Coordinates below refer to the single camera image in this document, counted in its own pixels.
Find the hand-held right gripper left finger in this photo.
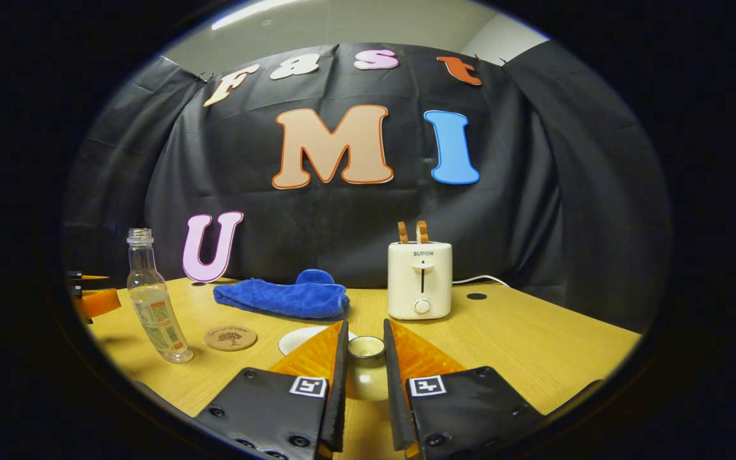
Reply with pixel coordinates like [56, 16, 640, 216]
[192, 319, 349, 460]

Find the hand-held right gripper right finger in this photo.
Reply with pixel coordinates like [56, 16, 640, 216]
[383, 318, 544, 460]

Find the clear water bottle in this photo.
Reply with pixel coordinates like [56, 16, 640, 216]
[126, 228, 194, 364]

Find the round cork coaster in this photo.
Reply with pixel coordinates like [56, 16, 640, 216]
[204, 325, 258, 352]

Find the blue towel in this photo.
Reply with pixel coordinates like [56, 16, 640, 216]
[213, 269, 351, 321]

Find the cream toaster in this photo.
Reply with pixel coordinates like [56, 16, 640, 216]
[387, 241, 453, 321]

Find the black backdrop cloth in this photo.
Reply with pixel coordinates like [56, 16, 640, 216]
[61, 42, 672, 333]

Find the white toaster cable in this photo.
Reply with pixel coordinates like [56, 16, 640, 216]
[451, 275, 510, 288]

